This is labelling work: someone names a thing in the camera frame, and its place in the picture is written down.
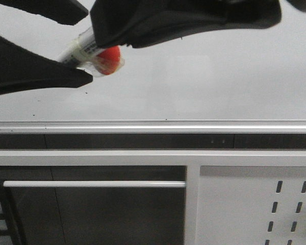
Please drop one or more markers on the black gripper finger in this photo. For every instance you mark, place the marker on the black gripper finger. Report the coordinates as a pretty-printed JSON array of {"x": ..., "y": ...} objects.
[
  {"x": 22, "y": 70},
  {"x": 141, "y": 24},
  {"x": 64, "y": 12}
]

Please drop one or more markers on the white whiteboard marker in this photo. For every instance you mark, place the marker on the white whiteboard marker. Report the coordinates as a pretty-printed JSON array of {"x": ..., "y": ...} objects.
[{"x": 80, "y": 50}]

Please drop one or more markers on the red round magnet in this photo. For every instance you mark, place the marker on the red round magnet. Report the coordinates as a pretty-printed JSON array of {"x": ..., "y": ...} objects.
[{"x": 109, "y": 61}]

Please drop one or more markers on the white whiteboard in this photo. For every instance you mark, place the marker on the white whiteboard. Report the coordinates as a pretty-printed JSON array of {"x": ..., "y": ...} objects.
[{"x": 220, "y": 75}]

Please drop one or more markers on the white horizontal rod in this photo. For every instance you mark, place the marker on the white horizontal rod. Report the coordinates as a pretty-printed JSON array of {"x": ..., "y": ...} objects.
[{"x": 96, "y": 184}]

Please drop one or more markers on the black striped rack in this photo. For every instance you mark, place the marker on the black striped rack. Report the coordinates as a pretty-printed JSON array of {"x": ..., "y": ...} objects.
[{"x": 8, "y": 228}]

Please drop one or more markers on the white perforated metal panel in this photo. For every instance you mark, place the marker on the white perforated metal panel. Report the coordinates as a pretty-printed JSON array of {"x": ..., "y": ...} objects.
[{"x": 251, "y": 205}]

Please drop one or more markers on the aluminium whiteboard tray rail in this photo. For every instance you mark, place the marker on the aluminium whiteboard tray rail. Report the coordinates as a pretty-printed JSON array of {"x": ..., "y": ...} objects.
[{"x": 154, "y": 126}]

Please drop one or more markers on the white metal frame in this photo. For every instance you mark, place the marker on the white metal frame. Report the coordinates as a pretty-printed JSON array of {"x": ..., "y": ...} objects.
[{"x": 192, "y": 160}]

